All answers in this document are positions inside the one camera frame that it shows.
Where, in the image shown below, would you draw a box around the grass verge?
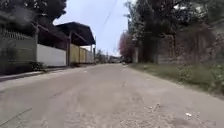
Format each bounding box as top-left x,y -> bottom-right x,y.
129,62 -> 224,96

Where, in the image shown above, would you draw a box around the overhead wires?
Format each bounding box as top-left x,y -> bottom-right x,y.
96,0 -> 120,38

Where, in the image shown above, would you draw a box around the white and yellow wall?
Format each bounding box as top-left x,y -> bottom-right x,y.
36,43 -> 95,68

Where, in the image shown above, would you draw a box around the green fence wall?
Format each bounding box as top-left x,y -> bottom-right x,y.
0,27 -> 38,75

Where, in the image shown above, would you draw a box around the row of trees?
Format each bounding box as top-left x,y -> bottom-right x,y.
123,0 -> 224,64

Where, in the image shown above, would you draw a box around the grey stone wall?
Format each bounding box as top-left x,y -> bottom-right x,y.
156,20 -> 224,66

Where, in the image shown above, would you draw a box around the large dark tree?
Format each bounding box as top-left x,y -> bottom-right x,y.
0,0 -> 68,34

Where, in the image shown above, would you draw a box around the grey concrete road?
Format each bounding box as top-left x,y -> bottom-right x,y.
0,62 -> 224,128

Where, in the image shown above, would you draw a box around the grey concrete pavement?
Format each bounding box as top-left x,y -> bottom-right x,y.
0,65 -> 78,83

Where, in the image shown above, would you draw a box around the reddish tree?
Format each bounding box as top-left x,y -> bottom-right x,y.
117,31 -> 136,64

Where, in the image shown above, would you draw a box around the building with dark canopy roof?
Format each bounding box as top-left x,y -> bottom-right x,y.
31,21 -> 97,67

